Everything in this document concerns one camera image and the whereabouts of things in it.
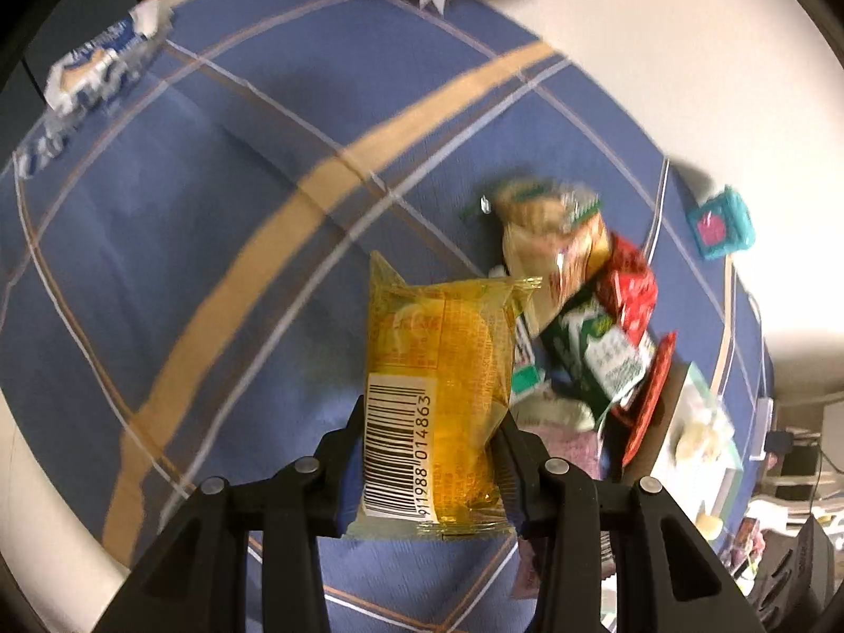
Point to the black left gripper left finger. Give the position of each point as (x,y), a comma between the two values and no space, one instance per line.
(193,576)

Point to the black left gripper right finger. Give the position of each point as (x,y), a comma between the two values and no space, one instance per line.
(668,578)

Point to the white beige snack packet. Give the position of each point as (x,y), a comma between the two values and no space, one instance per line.
(546,407)

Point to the green white snack packet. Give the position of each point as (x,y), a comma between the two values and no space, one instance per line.
(602,363)

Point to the yellow cake snack packet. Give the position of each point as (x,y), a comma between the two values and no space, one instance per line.
(439,365)

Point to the red crinkled snack packet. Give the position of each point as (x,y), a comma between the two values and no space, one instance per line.
(627,288)

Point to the white tray green rim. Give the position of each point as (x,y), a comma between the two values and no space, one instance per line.
(689,447)

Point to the orange red wafer packet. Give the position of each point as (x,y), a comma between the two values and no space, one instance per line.
(636,419)

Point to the white power strip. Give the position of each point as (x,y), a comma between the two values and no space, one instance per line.
(760,426)

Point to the teal pink toy house box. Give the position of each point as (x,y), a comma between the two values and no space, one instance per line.
(722,225)

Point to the tan biscuit snack packet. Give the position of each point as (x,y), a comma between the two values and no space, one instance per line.
(553,232)

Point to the blue plaid tablecloth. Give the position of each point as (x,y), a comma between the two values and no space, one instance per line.
(184,289)

